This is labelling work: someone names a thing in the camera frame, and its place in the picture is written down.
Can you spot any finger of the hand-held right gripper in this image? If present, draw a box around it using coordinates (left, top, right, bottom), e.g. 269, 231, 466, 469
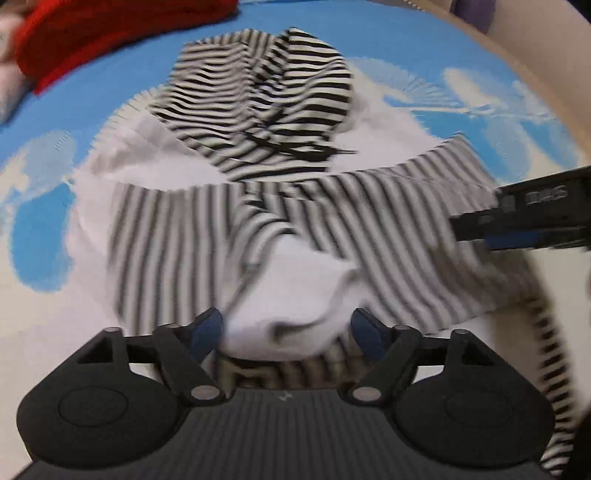
449, 207, 591, 253

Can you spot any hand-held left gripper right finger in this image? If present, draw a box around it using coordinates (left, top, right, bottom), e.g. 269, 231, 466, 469
339, 308, 485, 408

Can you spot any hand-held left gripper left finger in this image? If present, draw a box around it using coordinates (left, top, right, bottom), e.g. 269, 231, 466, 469
90, 308, 227, 408

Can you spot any white sock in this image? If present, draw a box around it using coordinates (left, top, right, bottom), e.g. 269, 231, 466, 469
221, 233, 362, 361

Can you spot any fine striped grey white garment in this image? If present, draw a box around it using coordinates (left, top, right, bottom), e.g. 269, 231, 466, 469
105, 133, 578, 476

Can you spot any purple box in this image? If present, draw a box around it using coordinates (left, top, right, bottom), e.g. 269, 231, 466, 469
450, 0, 497, 35

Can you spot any bold black white striped garment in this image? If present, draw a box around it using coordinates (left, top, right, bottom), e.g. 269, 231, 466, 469
147, 27, 358, 183

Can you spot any blue cloud printed mat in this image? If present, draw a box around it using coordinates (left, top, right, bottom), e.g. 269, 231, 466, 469
0, 0, 583, 467

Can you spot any red cloth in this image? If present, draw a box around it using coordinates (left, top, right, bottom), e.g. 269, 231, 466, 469
14, 0, 241, 95

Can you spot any pale pink cloth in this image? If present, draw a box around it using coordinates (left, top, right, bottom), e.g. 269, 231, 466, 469
0, 0, 35, 123

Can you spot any beige wooden bed frame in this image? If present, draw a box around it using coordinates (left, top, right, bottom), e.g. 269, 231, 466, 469
438, 0, 591, 169

